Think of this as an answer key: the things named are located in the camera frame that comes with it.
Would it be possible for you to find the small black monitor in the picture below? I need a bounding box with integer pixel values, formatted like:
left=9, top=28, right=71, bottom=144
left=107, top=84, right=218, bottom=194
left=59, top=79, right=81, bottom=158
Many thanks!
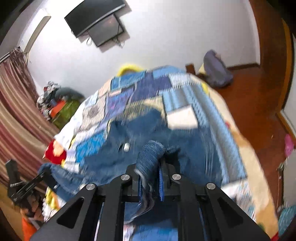
left=89, top=13, right=127, bottom=47

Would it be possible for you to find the black wall television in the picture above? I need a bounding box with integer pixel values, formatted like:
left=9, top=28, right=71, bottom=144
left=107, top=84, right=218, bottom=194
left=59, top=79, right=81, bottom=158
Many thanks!
left=64, top=0, right=127, bottom=38

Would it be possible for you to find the orange box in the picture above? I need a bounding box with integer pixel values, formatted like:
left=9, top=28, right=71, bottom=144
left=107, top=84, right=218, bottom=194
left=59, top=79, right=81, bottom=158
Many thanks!
left=49, top=100, right=66, bottom=118

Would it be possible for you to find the white cabinet with stickers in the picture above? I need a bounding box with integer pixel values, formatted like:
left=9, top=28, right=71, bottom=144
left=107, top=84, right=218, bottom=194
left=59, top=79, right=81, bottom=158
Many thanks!
left=279, top=155, right=296, bottom=209

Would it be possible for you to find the white sliding wardrobe door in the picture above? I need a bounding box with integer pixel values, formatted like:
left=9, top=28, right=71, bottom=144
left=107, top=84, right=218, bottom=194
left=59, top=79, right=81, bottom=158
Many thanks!
left=277, top=32, right=296, bottom=167

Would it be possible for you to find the yellow fleece blanket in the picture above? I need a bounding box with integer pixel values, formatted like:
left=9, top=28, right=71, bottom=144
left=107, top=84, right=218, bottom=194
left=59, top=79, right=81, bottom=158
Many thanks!
left=45, top=187, right=68, bottom=210

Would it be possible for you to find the grey pillow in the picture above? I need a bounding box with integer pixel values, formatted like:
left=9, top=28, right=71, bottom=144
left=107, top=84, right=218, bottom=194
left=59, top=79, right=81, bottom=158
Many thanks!
left=55, top=87, right=85, bottom=100

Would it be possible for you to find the wooden door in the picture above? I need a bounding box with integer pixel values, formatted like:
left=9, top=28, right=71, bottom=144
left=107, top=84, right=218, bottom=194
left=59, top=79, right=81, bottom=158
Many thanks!
left=250, top=0, right=292, bottom=112

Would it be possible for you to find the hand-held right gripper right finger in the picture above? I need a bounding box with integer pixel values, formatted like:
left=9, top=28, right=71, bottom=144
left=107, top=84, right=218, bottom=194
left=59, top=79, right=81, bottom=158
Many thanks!
left=158, top=160, right=271, bottom=241

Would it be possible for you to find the red plush toy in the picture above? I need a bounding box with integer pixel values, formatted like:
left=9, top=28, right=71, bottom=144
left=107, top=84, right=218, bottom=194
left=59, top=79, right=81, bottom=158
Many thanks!
left=43, top=140, right=68, bottom=165

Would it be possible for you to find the striped brown curtain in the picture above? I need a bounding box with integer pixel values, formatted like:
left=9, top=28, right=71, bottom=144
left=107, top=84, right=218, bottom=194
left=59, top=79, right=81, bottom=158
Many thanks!
left=0, top=47, right=61, bottom=188

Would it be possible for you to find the white air conditioner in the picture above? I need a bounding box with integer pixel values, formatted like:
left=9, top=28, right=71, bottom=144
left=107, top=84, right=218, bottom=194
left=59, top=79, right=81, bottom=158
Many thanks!
left=21, top=16, right=52, bottom=54

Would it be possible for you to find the person's left hand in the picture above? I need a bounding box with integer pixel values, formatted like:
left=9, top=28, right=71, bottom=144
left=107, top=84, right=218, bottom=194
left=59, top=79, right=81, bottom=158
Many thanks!
left=20, top=195, right=45, bottom=224

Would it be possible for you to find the grey backpack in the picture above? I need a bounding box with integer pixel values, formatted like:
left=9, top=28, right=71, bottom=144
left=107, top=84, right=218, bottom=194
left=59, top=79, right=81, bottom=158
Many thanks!
left=203, top=49, right=234, bottom=88

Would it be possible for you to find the blue denim jacket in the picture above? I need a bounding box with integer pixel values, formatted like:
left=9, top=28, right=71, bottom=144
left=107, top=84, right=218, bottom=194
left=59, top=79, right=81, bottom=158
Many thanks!
left=38, top=109, right=223, bottom=226

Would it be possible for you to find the beige bed sheet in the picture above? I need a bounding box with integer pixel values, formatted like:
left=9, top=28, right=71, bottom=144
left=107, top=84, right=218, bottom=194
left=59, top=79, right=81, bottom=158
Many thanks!
left=199, top=67, right=279, bottom=237

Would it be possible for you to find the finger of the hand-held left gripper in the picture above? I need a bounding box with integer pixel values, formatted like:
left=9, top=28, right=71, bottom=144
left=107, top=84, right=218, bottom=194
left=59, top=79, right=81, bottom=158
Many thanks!
left=35, top=170, right=57, bottom=193

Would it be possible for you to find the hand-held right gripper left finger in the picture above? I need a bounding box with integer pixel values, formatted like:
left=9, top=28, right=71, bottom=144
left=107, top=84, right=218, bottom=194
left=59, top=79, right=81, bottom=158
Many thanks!
left=29, top=163, right=141, bottom=241

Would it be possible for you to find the yellow plush item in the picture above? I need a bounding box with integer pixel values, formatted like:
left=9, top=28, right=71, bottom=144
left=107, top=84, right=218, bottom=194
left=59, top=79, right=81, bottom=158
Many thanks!
left=117, top=63, right=144, bottom=76

